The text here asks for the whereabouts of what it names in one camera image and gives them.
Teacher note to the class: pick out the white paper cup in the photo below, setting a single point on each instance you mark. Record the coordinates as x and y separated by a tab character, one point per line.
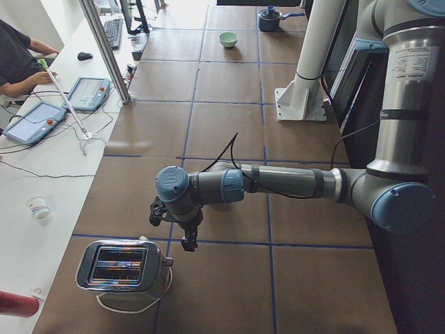
38	207

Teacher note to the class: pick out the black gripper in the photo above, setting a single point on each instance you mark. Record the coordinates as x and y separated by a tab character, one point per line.
190	224

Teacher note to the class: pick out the red cylinder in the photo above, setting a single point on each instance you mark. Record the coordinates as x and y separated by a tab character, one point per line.
18	305

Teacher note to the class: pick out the blue saucepan with lid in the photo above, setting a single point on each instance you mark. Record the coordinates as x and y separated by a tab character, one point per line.
269	19

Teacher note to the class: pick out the black computer mouse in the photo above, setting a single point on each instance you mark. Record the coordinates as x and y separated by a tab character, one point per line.
83	56

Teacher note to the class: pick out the far blue teach pendant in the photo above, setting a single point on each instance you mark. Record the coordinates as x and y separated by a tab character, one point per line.
88	94

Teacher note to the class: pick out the near blue teach pendant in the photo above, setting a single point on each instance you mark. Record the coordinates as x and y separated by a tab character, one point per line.
34	125

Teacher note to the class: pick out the black monitor stand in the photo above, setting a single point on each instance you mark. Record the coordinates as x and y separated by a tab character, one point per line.
134	17

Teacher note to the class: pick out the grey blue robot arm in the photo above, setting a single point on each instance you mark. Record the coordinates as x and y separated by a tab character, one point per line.
392	189

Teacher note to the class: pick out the black keyboard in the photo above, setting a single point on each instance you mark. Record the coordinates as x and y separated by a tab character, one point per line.
113	32

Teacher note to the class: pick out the blue teach pendant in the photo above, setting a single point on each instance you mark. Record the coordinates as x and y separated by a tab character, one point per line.
88	94
34	125

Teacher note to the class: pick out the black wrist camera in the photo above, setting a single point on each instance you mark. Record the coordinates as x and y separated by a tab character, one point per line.
157	212

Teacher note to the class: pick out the chrome toaster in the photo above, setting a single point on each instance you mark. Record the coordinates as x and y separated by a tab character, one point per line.
125	269

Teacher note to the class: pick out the reacher grabber stick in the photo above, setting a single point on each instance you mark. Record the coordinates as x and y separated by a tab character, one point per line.
87	136

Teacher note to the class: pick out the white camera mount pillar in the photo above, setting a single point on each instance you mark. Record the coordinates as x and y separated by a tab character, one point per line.
302	99

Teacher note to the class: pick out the green bowl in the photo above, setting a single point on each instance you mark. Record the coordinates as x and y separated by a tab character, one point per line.
228	39

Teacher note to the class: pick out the seated person in black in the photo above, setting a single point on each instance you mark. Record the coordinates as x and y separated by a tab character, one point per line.
20	71

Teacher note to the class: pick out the aluminium frame post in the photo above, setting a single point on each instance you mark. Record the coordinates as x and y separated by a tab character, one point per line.
92	17

